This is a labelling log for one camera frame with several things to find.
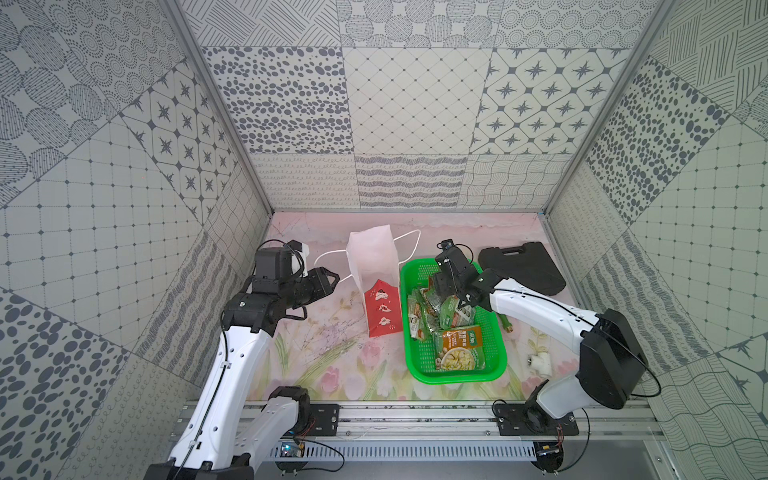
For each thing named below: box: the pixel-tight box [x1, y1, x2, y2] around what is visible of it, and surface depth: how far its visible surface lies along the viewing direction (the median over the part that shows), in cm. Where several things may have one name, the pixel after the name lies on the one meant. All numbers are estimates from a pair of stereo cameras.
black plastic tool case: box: [478, 242, 567, 295], surface depth 103 cm
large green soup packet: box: [433, 325, 486, 371], surface depth 83 cm
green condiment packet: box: [439, 295, 460, 330], surface depth 85 cm
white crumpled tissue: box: [530, 352, 553, 377], surface depth 83 cm
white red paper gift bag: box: [346, 224, 403, 338], surface depth 84 cm
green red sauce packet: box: [408, 288, 436, 341], surface depth 85 cm
